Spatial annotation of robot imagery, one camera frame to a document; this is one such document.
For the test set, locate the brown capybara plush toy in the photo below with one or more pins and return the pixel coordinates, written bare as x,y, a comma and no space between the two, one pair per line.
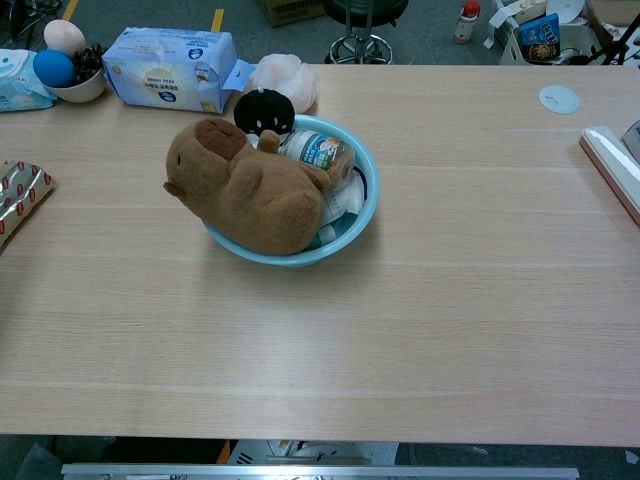
260,200

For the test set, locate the clear jar with blue label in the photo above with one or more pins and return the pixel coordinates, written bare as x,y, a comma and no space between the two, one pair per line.
315,150

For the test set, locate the black-headed plush doll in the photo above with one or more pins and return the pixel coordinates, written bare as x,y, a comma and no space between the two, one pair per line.
262,112

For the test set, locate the light blue plastic bowl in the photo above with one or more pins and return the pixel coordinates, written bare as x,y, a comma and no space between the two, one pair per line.
280,260

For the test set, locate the pink mesh bath loofah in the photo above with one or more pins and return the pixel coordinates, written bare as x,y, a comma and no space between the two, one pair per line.
295,80

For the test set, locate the black stool chrome base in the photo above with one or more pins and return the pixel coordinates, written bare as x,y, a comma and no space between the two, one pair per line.
357,45

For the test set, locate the cardboard box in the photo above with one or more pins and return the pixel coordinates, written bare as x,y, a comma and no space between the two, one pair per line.
290,12

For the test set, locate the blue white tissue pack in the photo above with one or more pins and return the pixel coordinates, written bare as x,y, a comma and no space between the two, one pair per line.
170,65

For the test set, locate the white bottle red cap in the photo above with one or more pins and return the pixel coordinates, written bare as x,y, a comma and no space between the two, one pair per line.
466,25

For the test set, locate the beige bowl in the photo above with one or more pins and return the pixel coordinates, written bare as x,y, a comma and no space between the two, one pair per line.
80,92

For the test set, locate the dark pine cone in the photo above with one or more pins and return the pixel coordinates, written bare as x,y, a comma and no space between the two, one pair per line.
89,62

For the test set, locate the blue snack box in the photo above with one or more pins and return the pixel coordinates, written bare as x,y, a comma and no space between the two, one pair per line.
539,37

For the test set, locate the white pink flat box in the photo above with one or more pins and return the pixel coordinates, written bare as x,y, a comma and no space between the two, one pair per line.
610,160

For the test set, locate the gold red snack packet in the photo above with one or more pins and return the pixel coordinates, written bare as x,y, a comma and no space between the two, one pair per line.
20,195

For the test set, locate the blue ball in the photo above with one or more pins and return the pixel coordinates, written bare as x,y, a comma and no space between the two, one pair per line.
52,69

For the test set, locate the peach egg-shaped ball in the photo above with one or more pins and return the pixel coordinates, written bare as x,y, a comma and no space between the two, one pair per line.
64,35

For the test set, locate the grey device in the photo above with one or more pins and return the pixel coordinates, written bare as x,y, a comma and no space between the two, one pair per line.
634,140

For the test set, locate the white storage box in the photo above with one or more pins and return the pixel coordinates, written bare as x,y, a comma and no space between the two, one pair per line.
580,37

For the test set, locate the light blue wet wipes pack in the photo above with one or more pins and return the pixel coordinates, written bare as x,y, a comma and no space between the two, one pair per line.
15,85

